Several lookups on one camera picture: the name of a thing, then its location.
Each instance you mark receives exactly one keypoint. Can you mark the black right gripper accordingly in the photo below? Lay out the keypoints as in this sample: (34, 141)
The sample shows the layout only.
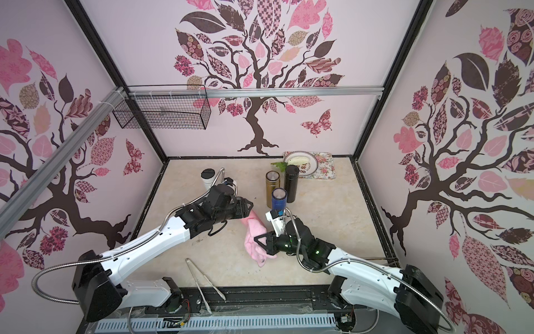
(274, 244)

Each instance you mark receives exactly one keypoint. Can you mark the white thermos black lid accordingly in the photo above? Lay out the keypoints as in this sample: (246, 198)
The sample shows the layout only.
(208, 176)

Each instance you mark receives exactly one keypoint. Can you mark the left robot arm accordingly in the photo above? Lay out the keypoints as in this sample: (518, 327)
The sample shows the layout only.
(102, 285)

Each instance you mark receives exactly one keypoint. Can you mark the horizontal aluminium back bar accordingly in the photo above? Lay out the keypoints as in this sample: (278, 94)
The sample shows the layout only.
(235, 93)

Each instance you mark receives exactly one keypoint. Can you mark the blue thermos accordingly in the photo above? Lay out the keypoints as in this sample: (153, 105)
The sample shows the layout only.
(278, 200)

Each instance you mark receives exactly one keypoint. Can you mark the toy napa cabbage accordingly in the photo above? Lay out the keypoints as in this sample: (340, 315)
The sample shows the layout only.
(298, 160)

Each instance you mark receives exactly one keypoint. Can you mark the white slotted cable duct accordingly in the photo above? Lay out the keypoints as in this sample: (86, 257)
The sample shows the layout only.
(216, 323)

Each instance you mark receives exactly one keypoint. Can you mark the white round plate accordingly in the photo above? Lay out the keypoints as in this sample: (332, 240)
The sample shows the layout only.
(307, 169)

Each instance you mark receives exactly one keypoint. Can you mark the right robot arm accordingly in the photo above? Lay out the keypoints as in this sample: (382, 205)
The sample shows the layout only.
(373, 284)

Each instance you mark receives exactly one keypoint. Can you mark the floral rectangular tray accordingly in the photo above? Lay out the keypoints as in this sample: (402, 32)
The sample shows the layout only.
(326, 167)

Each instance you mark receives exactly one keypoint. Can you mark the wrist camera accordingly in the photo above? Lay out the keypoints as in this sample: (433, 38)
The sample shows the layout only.
(230, 182)
(277, 220)

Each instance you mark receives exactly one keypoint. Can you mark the diagonal aluminium left bar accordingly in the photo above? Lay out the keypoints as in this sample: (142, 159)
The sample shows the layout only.
(13, 210)

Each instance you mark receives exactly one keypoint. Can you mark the black wire basket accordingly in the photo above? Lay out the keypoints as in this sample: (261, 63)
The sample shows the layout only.
(181, 106)

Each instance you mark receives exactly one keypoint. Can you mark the metal tongs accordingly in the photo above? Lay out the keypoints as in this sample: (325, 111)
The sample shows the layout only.
(193, 268)

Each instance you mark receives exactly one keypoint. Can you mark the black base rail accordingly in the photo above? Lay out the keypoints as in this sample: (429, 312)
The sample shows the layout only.
(267, 296)

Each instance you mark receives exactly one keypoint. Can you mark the gold thermos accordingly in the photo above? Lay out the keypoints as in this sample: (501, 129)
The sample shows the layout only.
(272, 183)

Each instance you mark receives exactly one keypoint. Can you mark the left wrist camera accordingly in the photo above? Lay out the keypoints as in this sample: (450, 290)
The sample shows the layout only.
(230, 182)

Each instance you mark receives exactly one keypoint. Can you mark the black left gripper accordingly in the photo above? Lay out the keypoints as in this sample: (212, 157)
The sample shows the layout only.
(233, 207)

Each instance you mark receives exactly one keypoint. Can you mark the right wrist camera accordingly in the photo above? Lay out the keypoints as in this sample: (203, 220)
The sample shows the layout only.
(277, 220)

